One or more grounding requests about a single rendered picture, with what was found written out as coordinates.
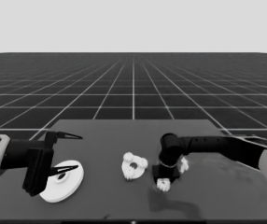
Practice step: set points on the small white gear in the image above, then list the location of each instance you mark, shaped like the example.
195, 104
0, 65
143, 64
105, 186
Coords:
126, 175
166, 186
145, 163
126, 158

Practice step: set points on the large thick white disc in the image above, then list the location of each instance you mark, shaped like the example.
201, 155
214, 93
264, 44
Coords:
73, 186

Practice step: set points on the small white T-shaped piece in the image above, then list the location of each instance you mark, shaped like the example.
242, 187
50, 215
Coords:
184, 167

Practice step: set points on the white round carrier with pins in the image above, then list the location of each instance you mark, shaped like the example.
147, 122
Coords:
139, 173

